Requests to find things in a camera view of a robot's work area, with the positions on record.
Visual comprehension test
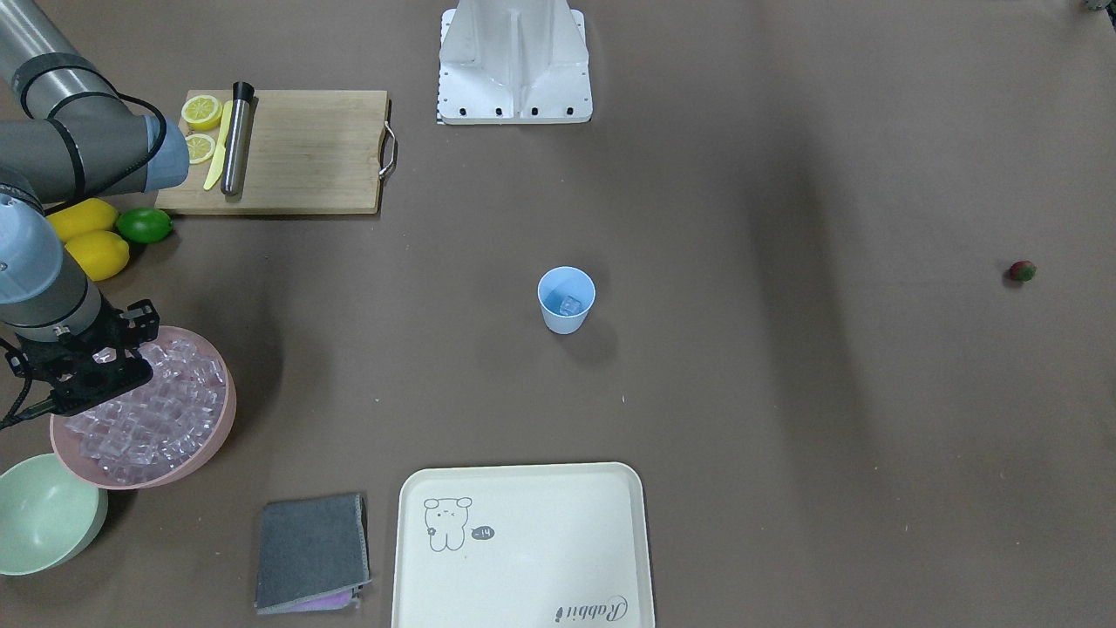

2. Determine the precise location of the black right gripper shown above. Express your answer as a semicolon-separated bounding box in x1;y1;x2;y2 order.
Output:
4;299;160;418

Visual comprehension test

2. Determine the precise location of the ice cube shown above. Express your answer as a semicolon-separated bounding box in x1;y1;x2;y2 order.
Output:
558;294;583;317

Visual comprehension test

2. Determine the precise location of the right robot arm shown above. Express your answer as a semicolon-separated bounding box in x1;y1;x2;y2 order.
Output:
1;1;190;427

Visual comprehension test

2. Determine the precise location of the pile of clear ice cubes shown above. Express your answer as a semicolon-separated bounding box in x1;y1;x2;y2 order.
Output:
65;340;227;486

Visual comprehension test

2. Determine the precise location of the light blue plastic cup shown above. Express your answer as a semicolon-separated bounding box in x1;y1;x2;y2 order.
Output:
537;265;597;335

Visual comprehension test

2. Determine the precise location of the pink bowl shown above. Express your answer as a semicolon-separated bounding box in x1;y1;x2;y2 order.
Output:
49;325;237;491

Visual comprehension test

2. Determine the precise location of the yellow lemon near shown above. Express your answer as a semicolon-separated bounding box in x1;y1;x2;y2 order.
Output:
65;230;131;282

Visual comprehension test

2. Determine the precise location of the yellow lemon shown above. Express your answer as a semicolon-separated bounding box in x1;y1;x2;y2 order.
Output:
65;230;131;282
45;199;119;243

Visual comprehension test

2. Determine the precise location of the mint green bowl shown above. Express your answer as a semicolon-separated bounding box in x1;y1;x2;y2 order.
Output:
1;453;108;577

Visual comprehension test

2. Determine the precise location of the yellow lemon far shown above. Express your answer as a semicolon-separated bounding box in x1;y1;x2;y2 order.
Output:
45;199;119;243

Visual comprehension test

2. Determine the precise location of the green lime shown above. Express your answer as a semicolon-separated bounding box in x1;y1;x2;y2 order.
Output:
115;207;173;245

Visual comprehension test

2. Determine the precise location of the yellow plastic knife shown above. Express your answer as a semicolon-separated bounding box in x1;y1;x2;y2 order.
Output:
202;100;234;191

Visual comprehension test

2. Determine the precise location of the steel muddler rod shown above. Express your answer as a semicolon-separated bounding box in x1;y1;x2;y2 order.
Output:
221;83;254;196

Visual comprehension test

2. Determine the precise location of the lemon half lower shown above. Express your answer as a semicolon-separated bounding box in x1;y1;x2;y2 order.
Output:
185;133;217;166

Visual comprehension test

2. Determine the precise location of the lemon half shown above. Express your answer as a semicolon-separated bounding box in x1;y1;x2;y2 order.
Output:
180;94;224;132
185;133;217;166

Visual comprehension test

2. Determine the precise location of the lemon half upper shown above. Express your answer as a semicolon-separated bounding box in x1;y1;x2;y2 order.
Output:
180;94;224;132

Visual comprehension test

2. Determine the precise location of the grey folded cloth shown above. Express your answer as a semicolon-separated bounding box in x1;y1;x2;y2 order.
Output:
254;493;371;616

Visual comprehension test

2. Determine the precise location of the wooden cutting board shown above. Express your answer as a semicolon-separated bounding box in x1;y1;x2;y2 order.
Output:
156;89;398;218

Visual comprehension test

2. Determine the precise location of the cream rabbit tray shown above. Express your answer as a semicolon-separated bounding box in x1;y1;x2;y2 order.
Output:
391;461;657;627

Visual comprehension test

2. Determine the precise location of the red strawberry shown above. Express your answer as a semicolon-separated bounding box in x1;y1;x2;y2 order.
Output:
1007;261;1038;283

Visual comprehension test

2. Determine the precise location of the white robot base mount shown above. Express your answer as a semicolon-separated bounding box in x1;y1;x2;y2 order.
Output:
436;1;594;125

